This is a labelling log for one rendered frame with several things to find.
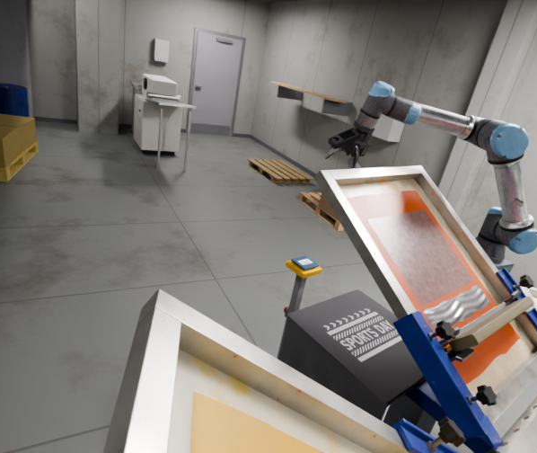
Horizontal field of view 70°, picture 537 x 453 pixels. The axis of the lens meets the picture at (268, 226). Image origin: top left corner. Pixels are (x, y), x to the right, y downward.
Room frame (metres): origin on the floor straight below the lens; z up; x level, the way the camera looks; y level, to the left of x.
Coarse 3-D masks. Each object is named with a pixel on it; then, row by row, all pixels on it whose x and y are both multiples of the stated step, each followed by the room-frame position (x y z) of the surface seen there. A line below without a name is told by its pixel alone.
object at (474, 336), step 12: (516, 300) 1.09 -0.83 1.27; (528, 300) 1.05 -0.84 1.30; (504, 312) 0.95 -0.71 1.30; (516, 312) 0.97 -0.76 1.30; (480, 324) 0.89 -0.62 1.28; (492, 324) 0.87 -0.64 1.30; (504, 324) 0.90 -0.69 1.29; (468, 336) 0.81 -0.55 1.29; (480, 336) 0.81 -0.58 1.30; (456, 348) 0.82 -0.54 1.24; (468, 348) 0.80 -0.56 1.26
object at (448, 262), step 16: (416, 192) 1.42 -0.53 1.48; (400, 208) 1.28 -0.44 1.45; (416, 208) 1.34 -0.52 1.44; (416, 224) 1.25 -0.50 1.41; (432, 224) 1.31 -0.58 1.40; (416, 240) 1.18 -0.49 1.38; (432, 240) 1.23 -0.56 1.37; (448, 240) 1.28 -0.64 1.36; (432, 256) 1.15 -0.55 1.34; (448, 256) 1.20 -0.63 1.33; (448, 272) 1.13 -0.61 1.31; (464, 272) 1.18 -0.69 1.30; (448, 288) 1.07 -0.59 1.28; (464, 288) 1.11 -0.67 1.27; (496, 304) 1.13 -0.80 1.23; (496, 336) 1.00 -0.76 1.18; (512, 336) 1.04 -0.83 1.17; (496, 352) 0.94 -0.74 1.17
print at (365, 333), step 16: (336, 320) 1.26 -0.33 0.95; (352, 320) 1.28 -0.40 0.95; (368, 320) 1.30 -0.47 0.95; (384, 320) 1.32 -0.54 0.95; (336, 336) 1.16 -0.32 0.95; (352, 336) 1.18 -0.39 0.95; (368, 336) 1.19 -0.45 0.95; (384, 336) 1.21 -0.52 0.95; (400, 336) 1.23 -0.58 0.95; (352, 352) 1.09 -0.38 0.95; (368, 352) 1.10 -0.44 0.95
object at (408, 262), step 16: (352, 208) 1.14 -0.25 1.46; (368, 208) 1.18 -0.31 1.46; (384, 208) 1.23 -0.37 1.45; (368, 224) 1.11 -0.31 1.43; (384, 224) 1.16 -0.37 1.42; (400, 224) 1.20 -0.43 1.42; (384, 240) 1.09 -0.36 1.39; (400, 240) 1.13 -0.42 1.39; (384, 256) 1.03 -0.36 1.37; (400, 256) 1.07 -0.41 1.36; (416, 256) 1.11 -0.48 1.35; (400, 272) 1.01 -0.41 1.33; (416, 272) 1.05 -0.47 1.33; (432, 272) 1.09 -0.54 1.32; (416, 288) 0.99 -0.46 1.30; (432, 288) 1.03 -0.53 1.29; (416, 304) 0.94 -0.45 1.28; (432, 304) 0.97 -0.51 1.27; (480, 352) 0.91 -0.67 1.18; (464, 368) 0.83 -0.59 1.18; (480, 368) 0.86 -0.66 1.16
